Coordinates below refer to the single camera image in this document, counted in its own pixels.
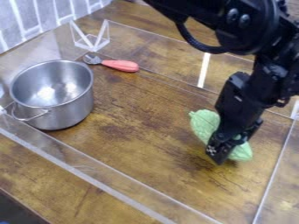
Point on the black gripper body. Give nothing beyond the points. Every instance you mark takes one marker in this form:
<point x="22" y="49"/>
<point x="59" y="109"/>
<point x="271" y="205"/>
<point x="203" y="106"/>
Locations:
<point x="239" y="111"/>

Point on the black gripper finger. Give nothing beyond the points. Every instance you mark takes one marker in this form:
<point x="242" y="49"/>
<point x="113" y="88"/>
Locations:
<point x="219" y="149"/>

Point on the green bumpy gourd toy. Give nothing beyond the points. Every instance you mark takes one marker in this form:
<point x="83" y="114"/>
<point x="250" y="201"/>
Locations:
<point x="205" y="122"/>

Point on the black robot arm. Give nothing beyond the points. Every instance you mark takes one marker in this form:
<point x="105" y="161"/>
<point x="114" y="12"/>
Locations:
<point x="243" y="27"/>

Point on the silver metal pot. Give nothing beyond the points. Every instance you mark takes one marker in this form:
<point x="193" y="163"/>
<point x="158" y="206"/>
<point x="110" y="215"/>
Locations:
<point x="53" y="94"/>

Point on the clear acrylic triangular stand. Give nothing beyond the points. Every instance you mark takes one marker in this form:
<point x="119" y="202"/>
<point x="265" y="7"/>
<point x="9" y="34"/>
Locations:
<point x="90" y="42"/>

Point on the clear acrylic tray wall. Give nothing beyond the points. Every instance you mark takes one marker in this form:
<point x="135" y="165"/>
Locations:
<point x="134" y="147"/>

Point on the red handled metal spoon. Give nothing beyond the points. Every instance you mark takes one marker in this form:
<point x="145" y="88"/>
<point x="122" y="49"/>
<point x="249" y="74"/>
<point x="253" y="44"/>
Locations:
<point x="122" y="65"/>

